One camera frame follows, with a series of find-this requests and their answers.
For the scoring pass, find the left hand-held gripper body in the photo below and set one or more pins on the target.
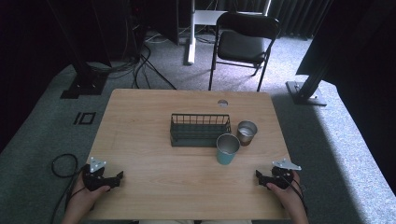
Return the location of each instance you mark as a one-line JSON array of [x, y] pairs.
[[93, 180]]

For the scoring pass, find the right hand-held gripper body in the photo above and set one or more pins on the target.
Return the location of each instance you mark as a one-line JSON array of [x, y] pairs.
[[282, 177]]

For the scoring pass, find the teal metal cup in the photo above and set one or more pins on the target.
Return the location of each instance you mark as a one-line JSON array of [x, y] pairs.
[[227, 152]]

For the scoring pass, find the brown metal cup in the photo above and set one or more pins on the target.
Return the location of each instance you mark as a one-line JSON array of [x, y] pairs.
[[246, 133]]

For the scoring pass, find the person's left hand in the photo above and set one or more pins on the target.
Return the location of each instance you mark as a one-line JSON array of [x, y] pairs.
[[85, 197]]

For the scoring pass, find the person's right hand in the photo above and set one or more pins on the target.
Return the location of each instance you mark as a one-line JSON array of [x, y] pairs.
[[288, 196]]

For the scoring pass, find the round table grommet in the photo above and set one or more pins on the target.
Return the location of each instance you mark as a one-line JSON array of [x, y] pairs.
[[222, 103]]

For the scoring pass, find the black stand with square base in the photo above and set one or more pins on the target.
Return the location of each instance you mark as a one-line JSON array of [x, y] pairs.
[[82, 74]]

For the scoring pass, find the black folding chair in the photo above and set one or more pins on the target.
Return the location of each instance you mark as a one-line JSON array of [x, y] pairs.
[[243, 46]]

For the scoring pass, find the dark pleated curtain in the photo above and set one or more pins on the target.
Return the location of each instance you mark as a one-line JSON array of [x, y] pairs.
[[299, 15]]

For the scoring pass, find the black stand with grey base plate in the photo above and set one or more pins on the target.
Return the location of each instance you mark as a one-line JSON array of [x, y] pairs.
[[306, 90]]

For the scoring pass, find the white desk frame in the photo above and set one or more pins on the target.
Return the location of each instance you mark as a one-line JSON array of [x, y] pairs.
[[194, 28]]

